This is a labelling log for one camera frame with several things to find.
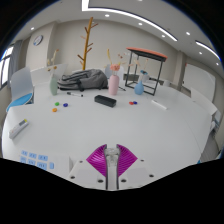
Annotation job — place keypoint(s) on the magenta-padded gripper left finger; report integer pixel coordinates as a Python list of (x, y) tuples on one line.
[(98, 160)]

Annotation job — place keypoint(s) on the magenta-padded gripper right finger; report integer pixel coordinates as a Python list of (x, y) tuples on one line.
[(126, 160)]

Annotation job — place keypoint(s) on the small clear white charger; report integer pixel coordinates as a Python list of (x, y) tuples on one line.
[(112, 156)]

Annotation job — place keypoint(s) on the red round magnet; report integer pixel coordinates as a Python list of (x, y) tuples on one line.
[(131, 103)]

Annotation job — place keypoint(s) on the blue round magnet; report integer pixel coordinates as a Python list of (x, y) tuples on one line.
[(65, 105), (135, 102)]

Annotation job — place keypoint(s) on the black rectangular case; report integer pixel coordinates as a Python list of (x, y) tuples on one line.
[(105, 100)]

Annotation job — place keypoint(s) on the white flat eraser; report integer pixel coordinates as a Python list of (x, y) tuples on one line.
[(159, 104)]

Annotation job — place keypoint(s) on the orange round magnet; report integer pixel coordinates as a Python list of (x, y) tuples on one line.
[(54, 109)]

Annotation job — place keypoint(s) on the black marker pen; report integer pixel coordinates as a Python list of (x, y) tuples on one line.
[(74, 94)]

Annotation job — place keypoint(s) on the green round magnet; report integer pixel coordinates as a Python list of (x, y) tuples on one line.
[(57, 103)]

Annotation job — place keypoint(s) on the blue vase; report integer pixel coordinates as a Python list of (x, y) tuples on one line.
[(139, 89)]

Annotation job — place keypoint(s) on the pink vase with flowers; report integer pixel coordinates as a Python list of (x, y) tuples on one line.
[(113, 86)]

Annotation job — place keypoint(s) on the grey backpack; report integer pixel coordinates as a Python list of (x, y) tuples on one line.
[(86, 79)]

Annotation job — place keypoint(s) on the green vase with dried flowers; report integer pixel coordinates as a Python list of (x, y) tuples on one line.
[(53, 86)]

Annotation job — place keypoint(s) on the white remote control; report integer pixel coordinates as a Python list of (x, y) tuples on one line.
[(18, 128)]

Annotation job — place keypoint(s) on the whiteboard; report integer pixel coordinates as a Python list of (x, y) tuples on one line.
[(198, 80)]

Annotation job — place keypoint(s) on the wooden coat rack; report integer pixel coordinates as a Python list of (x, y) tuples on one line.
[(87, 43)]

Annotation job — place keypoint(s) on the grey curtain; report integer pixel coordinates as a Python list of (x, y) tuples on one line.
[(15, 60)]

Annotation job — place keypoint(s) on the window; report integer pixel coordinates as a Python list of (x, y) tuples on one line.
[(5, 68)]

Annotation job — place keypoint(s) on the short ceiling light strip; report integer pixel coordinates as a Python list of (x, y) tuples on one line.
[(206, 49)]

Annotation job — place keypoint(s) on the recessed ceiling spotlights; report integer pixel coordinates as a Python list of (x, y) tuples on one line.
[(107, 15)]

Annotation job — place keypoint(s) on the long ceiling light strip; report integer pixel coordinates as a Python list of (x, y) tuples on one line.
[(85, 4)]

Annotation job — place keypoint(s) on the black frame orange-top side table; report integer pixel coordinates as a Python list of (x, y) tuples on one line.
[(146, 52)]

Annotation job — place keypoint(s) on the round wall clock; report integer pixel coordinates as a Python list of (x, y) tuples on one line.
[(38, 40)]

